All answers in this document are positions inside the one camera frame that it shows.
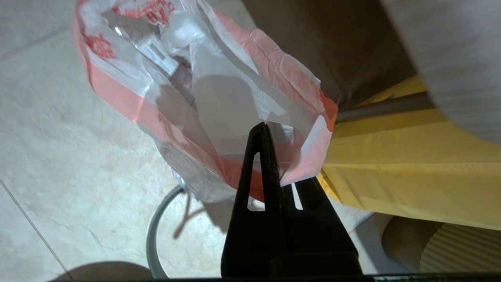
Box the beige ribbed round stool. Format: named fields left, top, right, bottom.
left=382, top=215, right=501, bottom=275

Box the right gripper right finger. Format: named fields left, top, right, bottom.
left=283, top=177, right=362, bottom=275

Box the beige wood-grain table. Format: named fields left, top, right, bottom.
left=336, top=0, right=501, bottom=146

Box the grey bin retaining ring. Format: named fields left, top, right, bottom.
left=146, top=183, right=189, bottom=280

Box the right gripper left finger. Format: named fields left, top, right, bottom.
left=221, top=122, right=288, bottom=277

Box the white bag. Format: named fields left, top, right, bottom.
left=72, top=0, right=339, bottom=205

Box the clear crumpled plastic bottle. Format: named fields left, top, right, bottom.
left=113, top=23, right=185, bottom=81

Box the yellow fabric bag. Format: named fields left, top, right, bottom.
left=316, top=76, right=501, bottom=232

